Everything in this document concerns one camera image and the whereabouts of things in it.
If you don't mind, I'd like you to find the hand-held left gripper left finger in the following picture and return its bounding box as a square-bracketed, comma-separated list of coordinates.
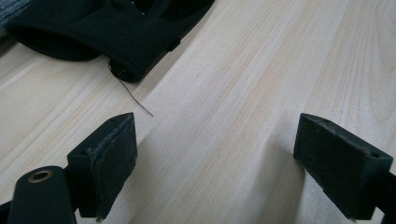
[66, 112, 138, 220]

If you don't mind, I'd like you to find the black glove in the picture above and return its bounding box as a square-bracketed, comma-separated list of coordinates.
[6, 0, 217, 117]

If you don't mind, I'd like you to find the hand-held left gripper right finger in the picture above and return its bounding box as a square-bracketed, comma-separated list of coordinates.
[292, 113, 394, 221]

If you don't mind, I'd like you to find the grey knitted mitten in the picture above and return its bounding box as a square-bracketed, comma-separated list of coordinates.
[0, 0, 32, 36]

